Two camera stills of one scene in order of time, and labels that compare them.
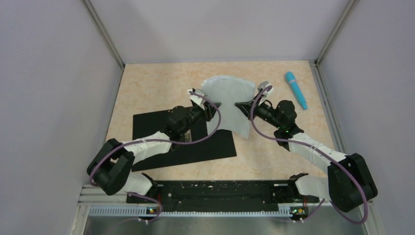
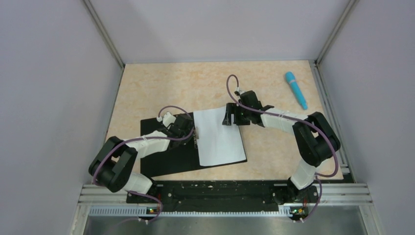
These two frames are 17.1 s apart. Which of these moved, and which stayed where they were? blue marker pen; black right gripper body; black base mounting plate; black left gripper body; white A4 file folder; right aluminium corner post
Moved: white A4 file folder; black right gripper body; black left gripper body
Stayed: blue marker pen; black base mounting plate; right aluminium corner post
